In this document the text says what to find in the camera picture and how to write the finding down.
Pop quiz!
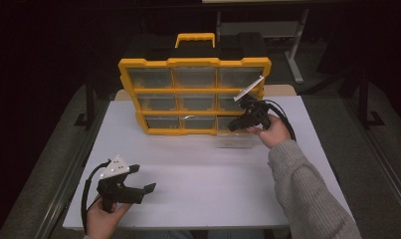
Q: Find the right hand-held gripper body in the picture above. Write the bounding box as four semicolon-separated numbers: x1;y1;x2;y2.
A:
233;75;273;131

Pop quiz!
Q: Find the yellow black drawer organizer case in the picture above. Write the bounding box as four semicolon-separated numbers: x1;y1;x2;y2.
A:
117;32;273;136

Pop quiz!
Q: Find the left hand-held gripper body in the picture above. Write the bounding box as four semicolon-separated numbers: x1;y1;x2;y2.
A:
96;154;146;214

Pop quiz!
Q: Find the person's right hand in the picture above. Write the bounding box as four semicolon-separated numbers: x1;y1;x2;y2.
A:
246;113;293;150

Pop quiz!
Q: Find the clear plastic drawer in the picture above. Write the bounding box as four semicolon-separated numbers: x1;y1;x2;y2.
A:
215;129;256;149

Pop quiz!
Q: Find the white metal desk frame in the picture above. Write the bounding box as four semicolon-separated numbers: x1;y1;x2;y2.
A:
215;8;310;85

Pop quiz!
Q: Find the grey metal floor rail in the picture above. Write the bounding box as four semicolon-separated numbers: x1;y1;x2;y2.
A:
38;99;110;239
340;96;401;215

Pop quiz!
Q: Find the person's left hand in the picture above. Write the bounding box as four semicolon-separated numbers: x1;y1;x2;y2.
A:
86;198;133;239

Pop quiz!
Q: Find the black metal stand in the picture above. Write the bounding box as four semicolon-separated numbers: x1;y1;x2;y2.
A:
73;75;100;129
338;64;387;129

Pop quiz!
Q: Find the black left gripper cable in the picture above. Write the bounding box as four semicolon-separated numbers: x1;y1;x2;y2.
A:
81;159;111;234

